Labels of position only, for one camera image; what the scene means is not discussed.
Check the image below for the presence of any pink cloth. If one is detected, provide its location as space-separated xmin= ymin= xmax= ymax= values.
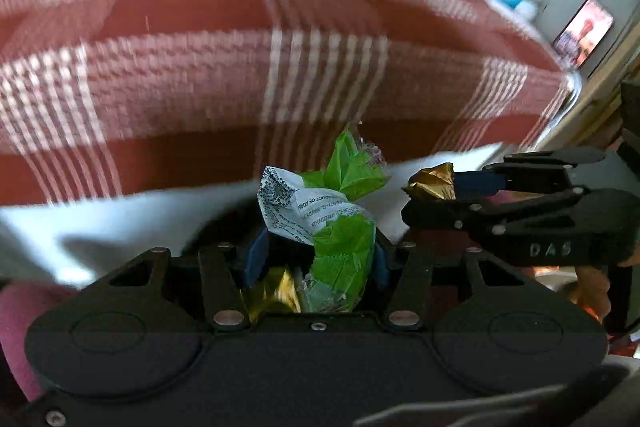
xmin=0 ymin=282 xmax=81 ymax=403

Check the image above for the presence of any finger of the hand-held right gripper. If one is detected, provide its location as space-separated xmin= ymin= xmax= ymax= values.
xmin=402 ymin=194 xmax=506 ymax=235
xmin=452 ymin=148 xmax=607 ymax=198

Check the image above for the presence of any person's right hand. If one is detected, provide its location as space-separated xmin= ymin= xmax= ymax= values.
xmin=567 ymin=242 xmax=640 ymax=324

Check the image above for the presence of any green and white snack wrapper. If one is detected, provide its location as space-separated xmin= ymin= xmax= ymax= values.
xmin=257 ymin=123 xmax=391 ymax=314

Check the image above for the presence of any gold foil wrapper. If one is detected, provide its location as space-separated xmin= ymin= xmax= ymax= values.
xmin=407 ymin=163 xmax=457 ymax=202
xmin=240 ymin=267 xmax=302 ymax=327

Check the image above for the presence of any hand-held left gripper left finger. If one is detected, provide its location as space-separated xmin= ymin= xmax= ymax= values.
xmin=109 ymin=229 xmax=271 ymax=332

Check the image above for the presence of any white plastic bag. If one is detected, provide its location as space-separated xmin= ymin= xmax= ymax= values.
xmin=0 ymin=142 xmax=506 ymax=290

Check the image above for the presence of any framed picture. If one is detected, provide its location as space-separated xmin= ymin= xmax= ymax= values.
xmin=552 ymin=0 xmax=615 ymax=68

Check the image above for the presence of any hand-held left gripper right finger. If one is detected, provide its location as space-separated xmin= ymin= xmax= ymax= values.
xmin=375 ymin=232 xmax=523 ymax=330

